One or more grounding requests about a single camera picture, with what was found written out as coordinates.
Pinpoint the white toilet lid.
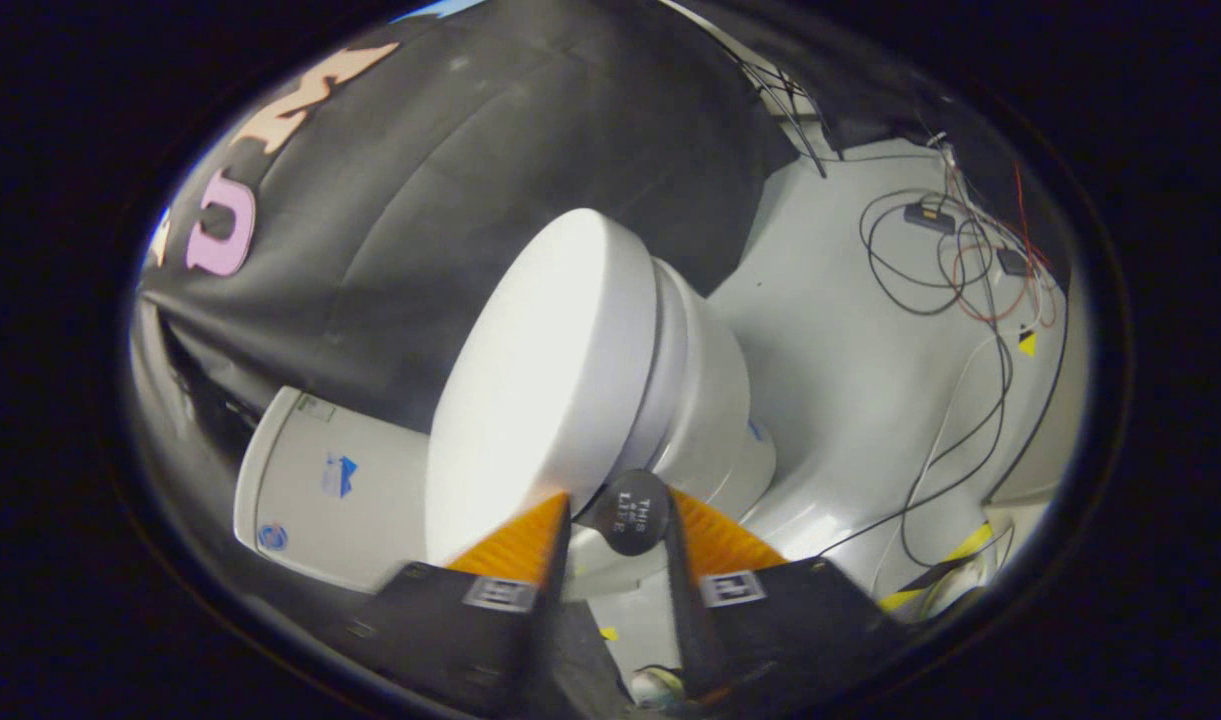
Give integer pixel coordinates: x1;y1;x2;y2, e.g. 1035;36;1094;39
425;208;661;566

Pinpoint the yellow black floor tape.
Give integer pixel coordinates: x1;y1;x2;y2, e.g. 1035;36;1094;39
878;520;997;613

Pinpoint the black cable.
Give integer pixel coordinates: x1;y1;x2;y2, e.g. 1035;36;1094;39
820;188;1071;571

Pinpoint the black round lid tab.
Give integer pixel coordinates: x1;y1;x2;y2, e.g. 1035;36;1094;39
595;470;673;557

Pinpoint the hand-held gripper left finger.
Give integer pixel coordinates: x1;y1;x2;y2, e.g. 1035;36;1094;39
345;490;631;720

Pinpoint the white toilet with tank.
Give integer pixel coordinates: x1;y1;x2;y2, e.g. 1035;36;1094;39
233;290;777;601

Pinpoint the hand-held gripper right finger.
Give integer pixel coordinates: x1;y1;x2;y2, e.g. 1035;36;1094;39
663;487;911;716

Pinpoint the white cable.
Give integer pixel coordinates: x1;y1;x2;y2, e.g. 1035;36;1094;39
870;330;1013;593

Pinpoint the black backdrop cloth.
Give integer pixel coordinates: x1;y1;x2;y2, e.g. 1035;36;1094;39
130;0;971;641

